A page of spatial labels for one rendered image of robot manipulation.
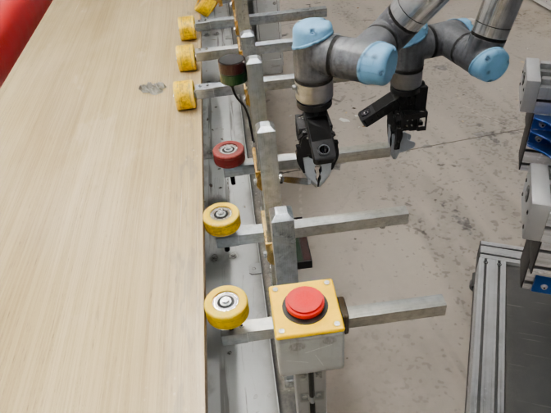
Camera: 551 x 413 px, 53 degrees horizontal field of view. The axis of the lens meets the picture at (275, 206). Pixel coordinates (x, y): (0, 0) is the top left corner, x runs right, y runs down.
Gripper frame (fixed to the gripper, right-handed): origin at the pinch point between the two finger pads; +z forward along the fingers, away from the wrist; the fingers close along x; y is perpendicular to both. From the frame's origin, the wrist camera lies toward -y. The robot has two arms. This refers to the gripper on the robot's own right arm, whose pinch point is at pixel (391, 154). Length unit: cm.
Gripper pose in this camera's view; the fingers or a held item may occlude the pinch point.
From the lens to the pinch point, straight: 149.1
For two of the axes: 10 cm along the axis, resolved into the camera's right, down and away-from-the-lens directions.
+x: -1.1, -6.3, 7.7
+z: 0.7, 7.7, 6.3
